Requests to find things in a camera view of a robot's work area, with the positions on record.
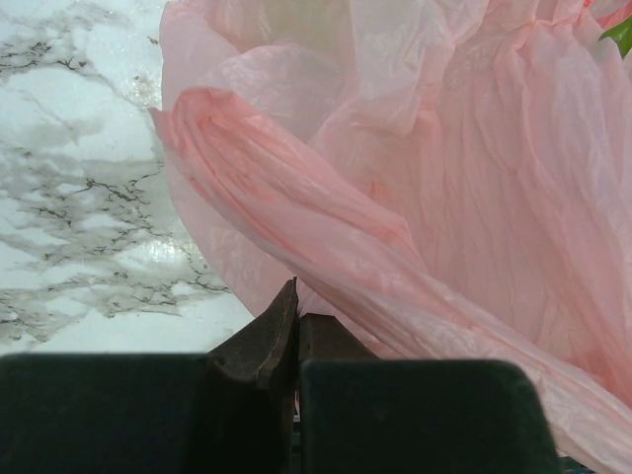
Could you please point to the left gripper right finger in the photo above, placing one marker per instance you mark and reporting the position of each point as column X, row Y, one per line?
column 363, row 414

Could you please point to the pink plastic bag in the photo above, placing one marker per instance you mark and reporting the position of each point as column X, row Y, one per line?
column 450, row 178

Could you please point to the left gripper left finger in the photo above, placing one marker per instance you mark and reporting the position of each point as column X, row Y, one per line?
column 229, row 410

